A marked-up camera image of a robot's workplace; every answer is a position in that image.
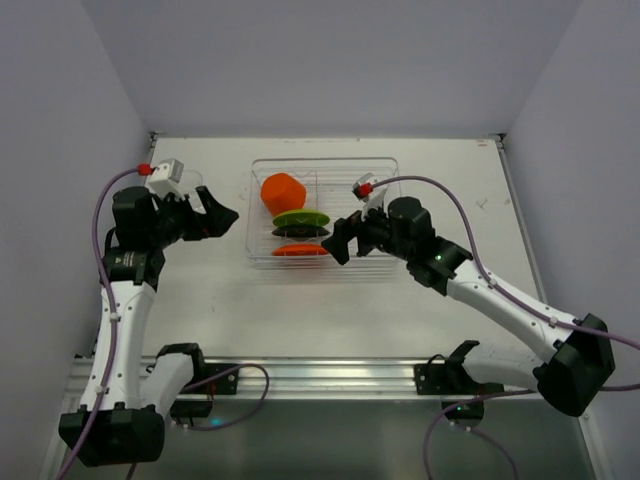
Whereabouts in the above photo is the orange plastic plate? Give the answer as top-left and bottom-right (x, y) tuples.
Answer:
(271, 243), (329, 257)

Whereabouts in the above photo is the clear faceted glass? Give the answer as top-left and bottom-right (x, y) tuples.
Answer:
(178, 170), (206, 214)

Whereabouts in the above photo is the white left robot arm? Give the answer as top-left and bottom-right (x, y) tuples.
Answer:
(58, 186), (238, 467)

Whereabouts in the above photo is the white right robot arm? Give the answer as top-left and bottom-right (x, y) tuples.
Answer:
(321, 197), (615, 417)

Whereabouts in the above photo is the green plastic plate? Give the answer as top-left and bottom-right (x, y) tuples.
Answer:
(272, 209), (330, 227)

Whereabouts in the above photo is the black plastic plate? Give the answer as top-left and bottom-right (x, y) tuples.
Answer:
(271, 225), (329, 239)

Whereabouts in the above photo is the orange plastic cup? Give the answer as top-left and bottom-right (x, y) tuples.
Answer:
(260, 172), (307, 216)

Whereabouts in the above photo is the black left finger, left gripper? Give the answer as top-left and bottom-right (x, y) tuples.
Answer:
(195, 186), (239, 238)

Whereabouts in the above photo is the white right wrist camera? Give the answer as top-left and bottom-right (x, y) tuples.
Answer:
(352, 173), (387, 220)

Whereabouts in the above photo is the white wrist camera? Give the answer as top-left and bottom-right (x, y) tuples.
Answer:
(352, 173), (387, 220)
(136, 158), (185, 200)

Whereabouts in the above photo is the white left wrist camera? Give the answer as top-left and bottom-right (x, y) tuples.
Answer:
(136, 158), (185, 200)

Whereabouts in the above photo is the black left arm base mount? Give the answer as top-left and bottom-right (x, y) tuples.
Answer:
(169, 372), (238, 425)

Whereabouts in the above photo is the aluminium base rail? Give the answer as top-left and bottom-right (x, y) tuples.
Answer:
(69, 355), (541, 401)

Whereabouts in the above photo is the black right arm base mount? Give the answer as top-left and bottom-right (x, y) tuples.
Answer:
(413, 354), (505, 428)

